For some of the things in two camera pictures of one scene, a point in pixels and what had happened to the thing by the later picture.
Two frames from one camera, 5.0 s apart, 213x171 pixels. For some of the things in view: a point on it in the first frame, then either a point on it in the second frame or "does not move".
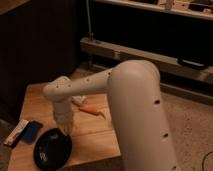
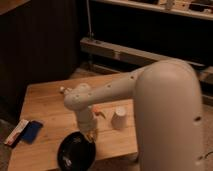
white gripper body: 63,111 -> 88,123
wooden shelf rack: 176,36 does not move
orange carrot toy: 92,109 does not move
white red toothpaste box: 16,133 does not move
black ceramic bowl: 52,150 -> 76,153
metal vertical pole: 90,34 does not move
